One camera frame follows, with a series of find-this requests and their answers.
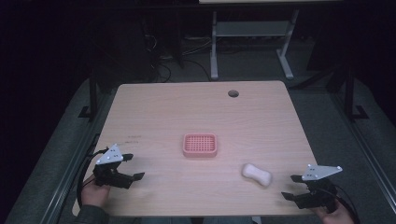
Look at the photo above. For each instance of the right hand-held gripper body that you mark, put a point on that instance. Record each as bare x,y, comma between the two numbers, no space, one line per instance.
320,194

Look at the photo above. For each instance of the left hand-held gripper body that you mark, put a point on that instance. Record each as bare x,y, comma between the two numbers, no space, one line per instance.
109,178

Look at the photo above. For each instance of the white soap bar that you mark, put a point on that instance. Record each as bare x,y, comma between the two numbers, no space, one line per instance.
257,174

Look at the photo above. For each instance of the pink soap dish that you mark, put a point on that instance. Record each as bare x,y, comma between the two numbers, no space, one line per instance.
199,145

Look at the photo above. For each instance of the person's left hand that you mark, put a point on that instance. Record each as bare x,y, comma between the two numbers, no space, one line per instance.
95,195

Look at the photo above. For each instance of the person's right hand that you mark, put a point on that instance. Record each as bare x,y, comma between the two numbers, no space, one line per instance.
337,217

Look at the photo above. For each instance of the black metal stand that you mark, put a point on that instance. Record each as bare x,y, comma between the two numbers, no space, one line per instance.
92,96
350,93

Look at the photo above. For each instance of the grey metal floor rail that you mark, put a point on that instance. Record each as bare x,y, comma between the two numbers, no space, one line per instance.
70,174
367,149

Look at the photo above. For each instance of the white metal desk frame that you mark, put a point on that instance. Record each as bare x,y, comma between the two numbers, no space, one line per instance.
252,28

